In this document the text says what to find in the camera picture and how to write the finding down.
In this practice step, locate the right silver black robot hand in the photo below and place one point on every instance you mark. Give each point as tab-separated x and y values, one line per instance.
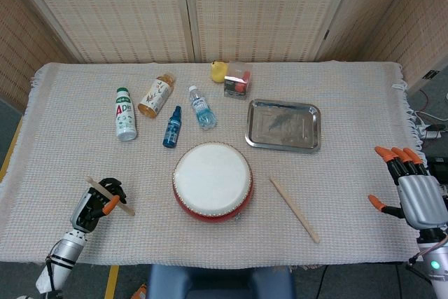
423	204

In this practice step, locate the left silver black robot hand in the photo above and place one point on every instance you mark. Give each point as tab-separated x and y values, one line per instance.
84	211

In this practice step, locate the wooden drumstick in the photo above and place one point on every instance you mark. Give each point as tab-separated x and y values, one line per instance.
294	209
129	211

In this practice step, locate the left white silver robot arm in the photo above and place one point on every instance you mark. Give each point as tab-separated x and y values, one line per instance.
66	246

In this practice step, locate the red drum with white skin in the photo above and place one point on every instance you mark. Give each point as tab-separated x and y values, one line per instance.
211	176

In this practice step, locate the rectangular stainless steel tray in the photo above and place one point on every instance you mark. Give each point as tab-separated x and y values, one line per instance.
283	125

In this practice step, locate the black box on floor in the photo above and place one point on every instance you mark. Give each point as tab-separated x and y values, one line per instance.
439	166

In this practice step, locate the white power strip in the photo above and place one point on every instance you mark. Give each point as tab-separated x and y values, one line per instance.
432	134

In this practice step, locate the beige woven tablecloth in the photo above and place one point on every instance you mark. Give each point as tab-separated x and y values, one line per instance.
87	138

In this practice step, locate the orange packet on floor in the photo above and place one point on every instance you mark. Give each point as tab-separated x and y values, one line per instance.
140	292

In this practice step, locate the white green-capped drink bottle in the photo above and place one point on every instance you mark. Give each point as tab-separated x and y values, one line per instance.
125	117

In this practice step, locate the small blue spray bottle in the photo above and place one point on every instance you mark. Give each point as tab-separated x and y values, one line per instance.
171	131

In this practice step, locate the amber tea bottle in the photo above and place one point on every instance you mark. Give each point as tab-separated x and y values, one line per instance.
155	97

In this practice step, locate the blue robot torso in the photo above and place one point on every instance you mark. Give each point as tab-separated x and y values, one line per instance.
220	278

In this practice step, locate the clear water bottle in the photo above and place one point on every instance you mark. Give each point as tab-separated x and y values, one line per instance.
203	110

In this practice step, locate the yellow toy pear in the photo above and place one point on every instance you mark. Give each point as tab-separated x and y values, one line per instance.
217	73

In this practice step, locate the woven bamboo folding screen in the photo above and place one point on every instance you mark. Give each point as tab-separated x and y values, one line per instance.
122	15

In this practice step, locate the clear box of coffee capsules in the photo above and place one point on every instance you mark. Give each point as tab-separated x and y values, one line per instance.
238	83

